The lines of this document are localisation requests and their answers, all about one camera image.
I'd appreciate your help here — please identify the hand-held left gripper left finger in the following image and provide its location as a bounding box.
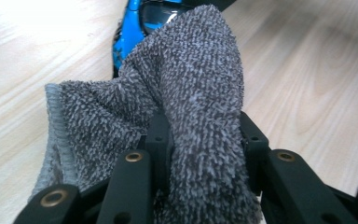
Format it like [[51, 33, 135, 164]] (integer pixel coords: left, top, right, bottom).
[[138, 110, 175, 193]]

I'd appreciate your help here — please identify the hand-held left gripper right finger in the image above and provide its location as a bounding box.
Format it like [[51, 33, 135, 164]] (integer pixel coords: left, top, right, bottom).
[[240, 110, 271, 196]]

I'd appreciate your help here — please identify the grey terry cloth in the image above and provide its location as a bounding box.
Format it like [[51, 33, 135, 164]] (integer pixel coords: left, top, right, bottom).
[[27, 4, 264, 224]]

